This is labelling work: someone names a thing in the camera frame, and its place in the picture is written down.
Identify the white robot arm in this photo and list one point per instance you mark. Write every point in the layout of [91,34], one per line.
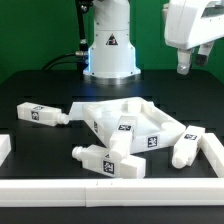
[112,57]

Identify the white marker plate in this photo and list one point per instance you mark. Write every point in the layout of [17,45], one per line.
[78,108]

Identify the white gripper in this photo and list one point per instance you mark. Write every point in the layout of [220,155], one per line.
[190,23]

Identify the white rail barrier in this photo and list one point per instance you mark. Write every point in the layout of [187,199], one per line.
[112,192]
[214,152]

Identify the white left rail block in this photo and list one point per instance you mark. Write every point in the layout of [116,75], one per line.
[5,147]

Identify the white desk top tray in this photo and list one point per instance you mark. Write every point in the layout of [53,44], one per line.
[149,127]

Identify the white right rail barrier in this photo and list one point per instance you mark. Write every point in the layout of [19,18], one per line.
[214,152]

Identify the white front rail barrier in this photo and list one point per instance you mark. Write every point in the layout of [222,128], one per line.
[112,192]

